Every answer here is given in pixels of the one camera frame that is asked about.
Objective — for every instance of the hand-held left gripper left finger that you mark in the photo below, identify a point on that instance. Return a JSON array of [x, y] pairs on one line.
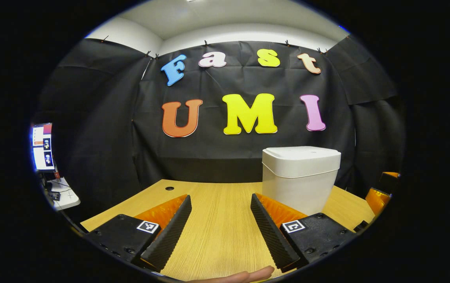
[[172, 232]]

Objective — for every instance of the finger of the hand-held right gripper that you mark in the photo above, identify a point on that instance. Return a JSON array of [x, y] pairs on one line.
[[388, 181], [376, 198]]

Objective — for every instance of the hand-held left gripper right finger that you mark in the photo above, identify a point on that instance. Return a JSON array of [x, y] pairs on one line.
[[270, 236]]

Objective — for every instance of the white desktop garbage bin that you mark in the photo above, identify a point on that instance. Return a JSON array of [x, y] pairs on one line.
[[299, 177]]

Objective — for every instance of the wooden desktop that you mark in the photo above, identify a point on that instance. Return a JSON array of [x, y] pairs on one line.
[[217, 220]]

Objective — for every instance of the white side table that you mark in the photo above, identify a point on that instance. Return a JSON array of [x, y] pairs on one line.
[[67, 198]]

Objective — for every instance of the black keyboard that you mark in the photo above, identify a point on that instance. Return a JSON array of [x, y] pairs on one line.
[[54, 195]]

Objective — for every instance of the computer monitor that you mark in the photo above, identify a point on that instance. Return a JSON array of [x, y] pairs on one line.
[[42, 149]]

